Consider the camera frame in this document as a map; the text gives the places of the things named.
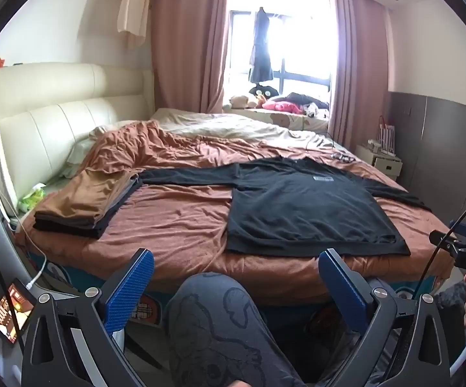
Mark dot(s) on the cream quilt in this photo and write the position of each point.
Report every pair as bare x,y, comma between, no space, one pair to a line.
225,127

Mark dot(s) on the stack of folded clothes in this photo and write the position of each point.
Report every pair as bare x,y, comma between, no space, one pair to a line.
76,229

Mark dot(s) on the grey folded garment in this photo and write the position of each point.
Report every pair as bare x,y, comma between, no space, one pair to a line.
124,193

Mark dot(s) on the person's leg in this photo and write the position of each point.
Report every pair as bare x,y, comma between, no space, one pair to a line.
213,330

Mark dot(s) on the cream pillow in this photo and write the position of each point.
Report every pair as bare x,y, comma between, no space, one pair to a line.
76,157

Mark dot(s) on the pink cloth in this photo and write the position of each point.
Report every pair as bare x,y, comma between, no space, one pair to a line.
283,107

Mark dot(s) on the black eyeglasses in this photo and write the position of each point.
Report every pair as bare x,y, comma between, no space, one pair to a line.
343,157

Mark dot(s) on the cream leather headboard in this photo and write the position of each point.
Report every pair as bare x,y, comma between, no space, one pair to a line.
47,100

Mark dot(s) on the striped gift bag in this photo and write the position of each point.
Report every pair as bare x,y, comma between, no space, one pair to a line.
387,137

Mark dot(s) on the cream hanging cloth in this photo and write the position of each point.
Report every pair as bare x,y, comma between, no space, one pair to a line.
134,4

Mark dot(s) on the beige plush toy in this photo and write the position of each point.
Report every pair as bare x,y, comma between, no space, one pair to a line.
239,100

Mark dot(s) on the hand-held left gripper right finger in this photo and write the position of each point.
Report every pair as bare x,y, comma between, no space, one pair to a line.
345,286

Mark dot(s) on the white nightstand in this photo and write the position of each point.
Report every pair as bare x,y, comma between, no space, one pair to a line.
382,165

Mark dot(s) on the brown plush toy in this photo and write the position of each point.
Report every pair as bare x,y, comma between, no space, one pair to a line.
258,100

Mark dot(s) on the dark hanging garment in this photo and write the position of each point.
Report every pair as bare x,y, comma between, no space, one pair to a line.
260,48

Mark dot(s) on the green tissue packet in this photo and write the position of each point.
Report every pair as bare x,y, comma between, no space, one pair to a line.
31,199

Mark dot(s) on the brown folded garment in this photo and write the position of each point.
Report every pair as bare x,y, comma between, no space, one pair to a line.
88,193

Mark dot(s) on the cartoon printed bed sheet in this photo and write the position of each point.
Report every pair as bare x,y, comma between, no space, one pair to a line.
62,275

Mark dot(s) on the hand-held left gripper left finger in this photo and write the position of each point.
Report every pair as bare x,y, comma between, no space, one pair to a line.
136,286

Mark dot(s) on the window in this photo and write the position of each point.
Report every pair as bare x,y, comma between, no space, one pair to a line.
297,48

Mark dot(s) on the black long-sleeve shirt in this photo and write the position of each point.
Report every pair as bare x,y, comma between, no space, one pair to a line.
305,209

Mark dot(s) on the black plush toy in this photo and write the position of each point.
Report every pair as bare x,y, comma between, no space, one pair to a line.
269,90

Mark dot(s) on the pink curtain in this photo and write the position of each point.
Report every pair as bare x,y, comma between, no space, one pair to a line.
188,40
358,68

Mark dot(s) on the smartphone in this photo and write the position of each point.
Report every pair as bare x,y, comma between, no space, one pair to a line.
13,312

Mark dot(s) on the orange-brown blanket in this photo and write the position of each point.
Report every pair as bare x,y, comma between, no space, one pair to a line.
184,217

